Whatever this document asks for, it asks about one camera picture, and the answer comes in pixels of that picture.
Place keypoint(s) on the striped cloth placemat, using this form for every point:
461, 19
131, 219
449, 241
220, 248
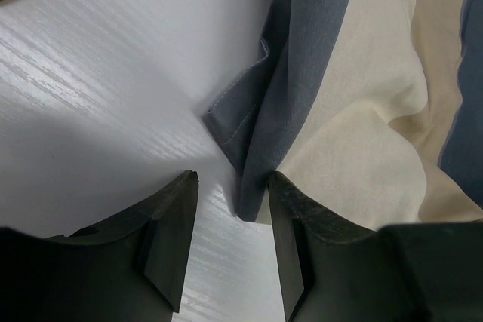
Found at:
359, 103

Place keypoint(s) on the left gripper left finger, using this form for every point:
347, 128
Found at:
128, 267

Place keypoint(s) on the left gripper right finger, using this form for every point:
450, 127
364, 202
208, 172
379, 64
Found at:
331, 269

